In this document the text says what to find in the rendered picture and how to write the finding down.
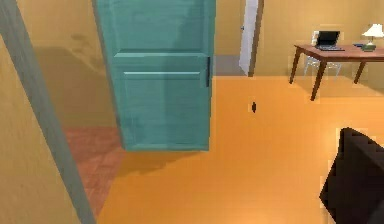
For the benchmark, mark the white table lamp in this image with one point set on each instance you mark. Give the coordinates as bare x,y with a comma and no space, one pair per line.
372,33

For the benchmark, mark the white chair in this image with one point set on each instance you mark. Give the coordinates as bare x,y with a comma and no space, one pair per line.
315,63

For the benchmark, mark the brown wooden desk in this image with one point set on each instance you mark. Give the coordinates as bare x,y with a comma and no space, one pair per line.
336,55

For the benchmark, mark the teal room door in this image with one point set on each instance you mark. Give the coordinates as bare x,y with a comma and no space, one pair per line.
160,83

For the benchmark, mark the grey door frame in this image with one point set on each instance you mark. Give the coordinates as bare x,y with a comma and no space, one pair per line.
43,110

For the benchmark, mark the small blue book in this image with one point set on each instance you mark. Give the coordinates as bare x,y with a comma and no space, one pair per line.
358,45

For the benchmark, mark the small black floor object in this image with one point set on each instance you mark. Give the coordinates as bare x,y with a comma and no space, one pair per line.
254,107

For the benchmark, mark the black laptop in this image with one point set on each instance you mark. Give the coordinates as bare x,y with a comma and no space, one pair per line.
327,40

